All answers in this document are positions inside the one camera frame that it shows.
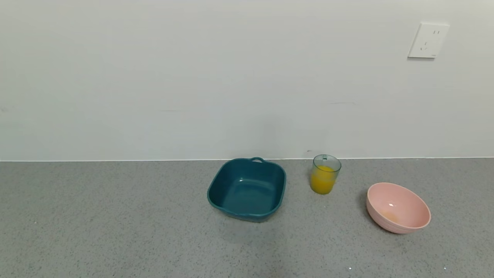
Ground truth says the ribbed clear glass cup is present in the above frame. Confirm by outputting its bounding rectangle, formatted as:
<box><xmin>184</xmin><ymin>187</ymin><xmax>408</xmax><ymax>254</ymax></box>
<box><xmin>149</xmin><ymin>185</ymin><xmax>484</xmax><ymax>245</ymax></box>
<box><xmin>310</xmin><ymin>154</ymin><xmax>342</xmax><ymax>195</ymax></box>

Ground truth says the orange juice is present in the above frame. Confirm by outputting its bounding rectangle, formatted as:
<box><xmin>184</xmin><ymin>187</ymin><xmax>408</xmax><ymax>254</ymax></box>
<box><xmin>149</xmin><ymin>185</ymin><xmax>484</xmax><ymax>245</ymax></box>
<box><xmin>310</xmin><ymin>165</ymin><xmax>337</xmax><ymax>195</ymax></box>

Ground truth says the teal square tray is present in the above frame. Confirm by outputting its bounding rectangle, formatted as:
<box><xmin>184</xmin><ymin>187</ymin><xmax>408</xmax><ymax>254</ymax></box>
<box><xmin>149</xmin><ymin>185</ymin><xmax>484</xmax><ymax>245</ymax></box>
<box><xmin>207</xmin><ymin>157</ymin><xmax>287</xmax><ymax>223</ymax></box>

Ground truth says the pink bowl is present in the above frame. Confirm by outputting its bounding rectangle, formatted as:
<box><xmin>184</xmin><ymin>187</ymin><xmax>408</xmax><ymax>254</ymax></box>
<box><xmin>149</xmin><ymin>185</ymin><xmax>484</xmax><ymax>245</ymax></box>
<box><xmin>366</xmin><ymin>182</ymin><xmax>431</xmax><ymax>235</ymax></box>

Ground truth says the white wall socket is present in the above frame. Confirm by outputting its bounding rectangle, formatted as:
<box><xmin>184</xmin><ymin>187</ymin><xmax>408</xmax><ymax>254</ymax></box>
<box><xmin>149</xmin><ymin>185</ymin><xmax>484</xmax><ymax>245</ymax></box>
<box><xmin>408</xmin><ymin>22</ymin><xmax>450</xmax><ymax>59</ymax></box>

